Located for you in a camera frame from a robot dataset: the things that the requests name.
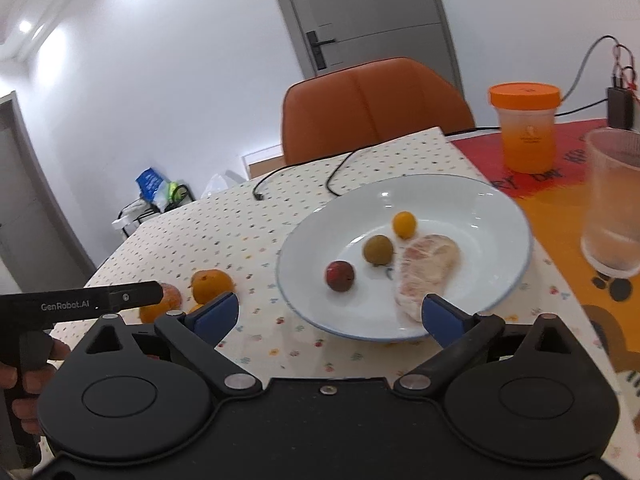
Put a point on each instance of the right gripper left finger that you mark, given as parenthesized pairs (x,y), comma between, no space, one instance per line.
(127,392)

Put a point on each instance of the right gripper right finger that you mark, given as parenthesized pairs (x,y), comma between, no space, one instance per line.
(518,392)

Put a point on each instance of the large orange back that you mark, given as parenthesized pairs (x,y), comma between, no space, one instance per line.
(149,314)

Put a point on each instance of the large orange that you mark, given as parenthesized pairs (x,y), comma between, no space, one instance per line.
(207,285)
(149,314)

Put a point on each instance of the large orange front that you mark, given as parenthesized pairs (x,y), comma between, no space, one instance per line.
(207,285)

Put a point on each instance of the green-brown round fruit back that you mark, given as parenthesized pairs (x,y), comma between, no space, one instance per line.
(378,250)

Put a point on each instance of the small red fruit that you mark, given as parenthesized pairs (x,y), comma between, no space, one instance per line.
(340,276)

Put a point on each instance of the person's left hand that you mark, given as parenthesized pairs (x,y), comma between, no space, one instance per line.
(33,383)

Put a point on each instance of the black metal shelf rack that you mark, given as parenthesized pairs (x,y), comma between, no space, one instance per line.
(171,196)

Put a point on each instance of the white plate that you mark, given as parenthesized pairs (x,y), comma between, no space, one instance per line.
(359,266)

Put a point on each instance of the ribbed clear glass cup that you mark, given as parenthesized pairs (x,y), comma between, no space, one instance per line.
(610,238)

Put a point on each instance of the blue plastic bag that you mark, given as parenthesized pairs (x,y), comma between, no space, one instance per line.
(153,186)

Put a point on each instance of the pomelo segment in plate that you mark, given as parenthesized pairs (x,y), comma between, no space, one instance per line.
(425,267)

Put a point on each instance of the orange red table mat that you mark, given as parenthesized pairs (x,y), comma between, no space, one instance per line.
(555,203)

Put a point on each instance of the clear plastic bag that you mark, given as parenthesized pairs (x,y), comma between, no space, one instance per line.
(221,182)

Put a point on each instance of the tiny orange in plate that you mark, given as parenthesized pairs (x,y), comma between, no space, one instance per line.
(404,225)

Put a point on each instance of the cardboard sheet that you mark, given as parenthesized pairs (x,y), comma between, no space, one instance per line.
(262,162)

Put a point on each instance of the orange lidded jar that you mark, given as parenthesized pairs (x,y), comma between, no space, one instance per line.
(526,113)

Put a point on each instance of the black charger adapter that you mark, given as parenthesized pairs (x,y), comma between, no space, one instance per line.
(619,108)

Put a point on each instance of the orange chair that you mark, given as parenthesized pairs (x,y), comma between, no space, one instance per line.
(368,104)

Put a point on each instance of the grey door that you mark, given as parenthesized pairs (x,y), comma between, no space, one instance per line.
(370,30)

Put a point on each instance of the black door handle lock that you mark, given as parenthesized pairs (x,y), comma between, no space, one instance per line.
(316,46)

